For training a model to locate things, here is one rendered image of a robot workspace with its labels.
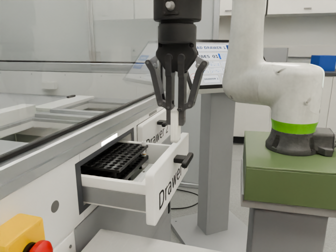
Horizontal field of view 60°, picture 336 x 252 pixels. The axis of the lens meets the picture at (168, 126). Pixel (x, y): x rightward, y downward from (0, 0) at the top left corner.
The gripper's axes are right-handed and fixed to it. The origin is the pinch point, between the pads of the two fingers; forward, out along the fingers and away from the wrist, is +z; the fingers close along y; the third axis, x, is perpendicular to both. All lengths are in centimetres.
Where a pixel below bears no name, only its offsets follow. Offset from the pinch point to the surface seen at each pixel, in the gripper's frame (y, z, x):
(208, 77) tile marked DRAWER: -7, -2, 90
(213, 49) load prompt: -8, -16, 104
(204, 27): -24, -31, 167
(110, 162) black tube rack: -14.5, 9.4, -2.3
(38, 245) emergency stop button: -10.6, 10.0, -30.3
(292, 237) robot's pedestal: 29, 37, 23
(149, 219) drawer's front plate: -1.9, 15.9, -11.3
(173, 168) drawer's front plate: -0.9, 10.9, 2.2
